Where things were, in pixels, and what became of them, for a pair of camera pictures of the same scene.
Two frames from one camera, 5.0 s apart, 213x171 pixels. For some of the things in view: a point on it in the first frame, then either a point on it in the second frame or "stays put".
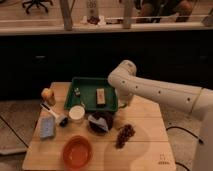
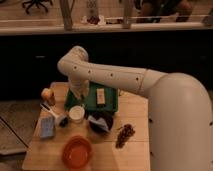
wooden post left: x=66 y=7 stays put
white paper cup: x=76 y=114 stays put
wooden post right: x=127 y=15 stays put
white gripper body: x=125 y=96 to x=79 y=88
